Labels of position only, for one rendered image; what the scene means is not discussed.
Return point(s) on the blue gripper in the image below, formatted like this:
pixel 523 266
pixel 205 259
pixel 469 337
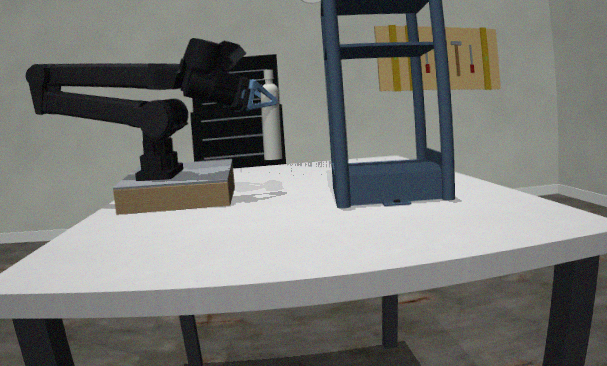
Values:
pixel 232 99

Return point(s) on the blue shelving unit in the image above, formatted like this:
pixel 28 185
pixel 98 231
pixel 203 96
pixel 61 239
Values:
pixel 432 175

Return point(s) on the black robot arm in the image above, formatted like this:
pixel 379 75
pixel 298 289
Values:
pixel 157 119

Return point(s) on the grey bottle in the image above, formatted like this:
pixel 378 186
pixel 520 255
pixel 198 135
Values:
pixel 271 122

